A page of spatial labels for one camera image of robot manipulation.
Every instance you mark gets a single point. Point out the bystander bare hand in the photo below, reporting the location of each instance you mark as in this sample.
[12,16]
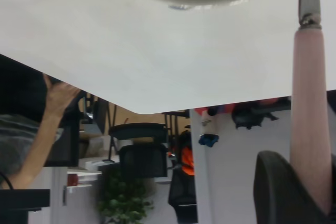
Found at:
[59,98]

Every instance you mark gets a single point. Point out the black office chair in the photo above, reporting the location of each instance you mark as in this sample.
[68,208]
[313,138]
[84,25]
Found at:
[183,195]

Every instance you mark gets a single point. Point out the green potted plant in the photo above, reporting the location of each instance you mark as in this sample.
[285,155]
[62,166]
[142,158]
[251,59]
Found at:
[123,200]

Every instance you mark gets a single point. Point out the orange cloth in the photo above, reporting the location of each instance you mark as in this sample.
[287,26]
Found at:
[187,161]

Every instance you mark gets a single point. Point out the bystander bare forearm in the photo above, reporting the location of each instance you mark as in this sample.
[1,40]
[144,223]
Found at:
[34,155]

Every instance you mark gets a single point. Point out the bystander grey shirt torso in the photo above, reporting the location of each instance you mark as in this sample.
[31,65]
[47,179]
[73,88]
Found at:
[13,142]

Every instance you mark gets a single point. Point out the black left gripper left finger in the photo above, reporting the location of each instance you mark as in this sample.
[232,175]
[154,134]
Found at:
[278,197]

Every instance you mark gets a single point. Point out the blue glove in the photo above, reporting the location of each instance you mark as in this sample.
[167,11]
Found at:
[208,140]

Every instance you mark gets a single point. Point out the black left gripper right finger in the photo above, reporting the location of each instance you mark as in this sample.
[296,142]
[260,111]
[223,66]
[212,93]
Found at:
[334,187]

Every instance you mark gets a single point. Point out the black desk edge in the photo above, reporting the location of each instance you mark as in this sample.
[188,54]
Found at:
[23,199]

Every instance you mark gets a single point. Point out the black mesh chair back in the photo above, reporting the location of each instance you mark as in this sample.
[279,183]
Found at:
[143,161]

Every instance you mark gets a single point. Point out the black computer monitor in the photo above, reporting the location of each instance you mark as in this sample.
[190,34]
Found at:
[63,150]

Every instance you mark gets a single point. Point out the small red box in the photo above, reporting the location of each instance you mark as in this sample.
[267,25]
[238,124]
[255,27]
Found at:
[72,180]

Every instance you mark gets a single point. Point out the black padded chair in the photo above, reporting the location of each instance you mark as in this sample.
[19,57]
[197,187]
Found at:
[139,129]

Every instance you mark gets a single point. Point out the black bag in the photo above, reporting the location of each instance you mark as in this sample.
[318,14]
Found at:
[249,116]

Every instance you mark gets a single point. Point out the bystander dark haired head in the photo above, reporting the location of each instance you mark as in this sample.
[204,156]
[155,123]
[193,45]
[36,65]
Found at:
[21,90]

